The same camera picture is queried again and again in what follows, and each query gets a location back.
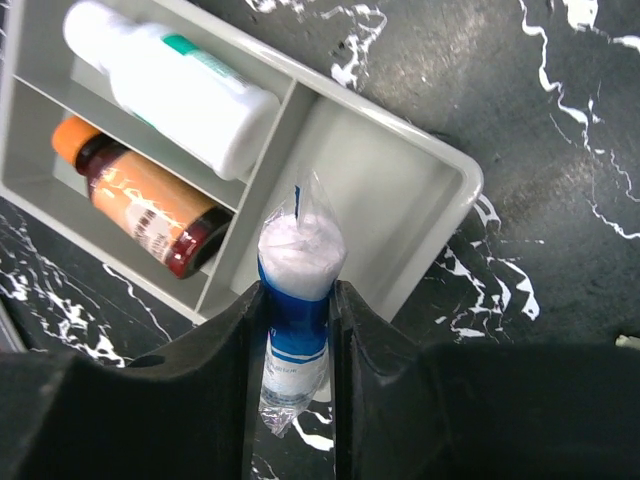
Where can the white blue spray bottle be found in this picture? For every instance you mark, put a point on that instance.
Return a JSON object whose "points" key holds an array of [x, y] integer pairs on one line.
{"points": [[300, 254]]}

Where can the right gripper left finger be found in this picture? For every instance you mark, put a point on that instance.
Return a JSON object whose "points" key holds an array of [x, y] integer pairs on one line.
{"points": [[183, 411]]}

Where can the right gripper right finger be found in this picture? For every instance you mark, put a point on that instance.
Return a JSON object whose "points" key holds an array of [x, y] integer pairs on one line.
{"points": [[476, 411]]}

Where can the white green medicine bottle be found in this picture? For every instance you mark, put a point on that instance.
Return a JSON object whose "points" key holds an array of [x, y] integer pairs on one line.
{"points": [[185, 93]]}

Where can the grey divided plastic tray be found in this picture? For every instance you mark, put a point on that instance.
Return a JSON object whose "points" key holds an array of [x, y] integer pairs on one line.
{"points": [[398, 193]]}

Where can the brown bottle orange cap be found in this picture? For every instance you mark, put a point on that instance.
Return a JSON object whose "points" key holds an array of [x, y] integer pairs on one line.
{"points": [[181, 227]]}

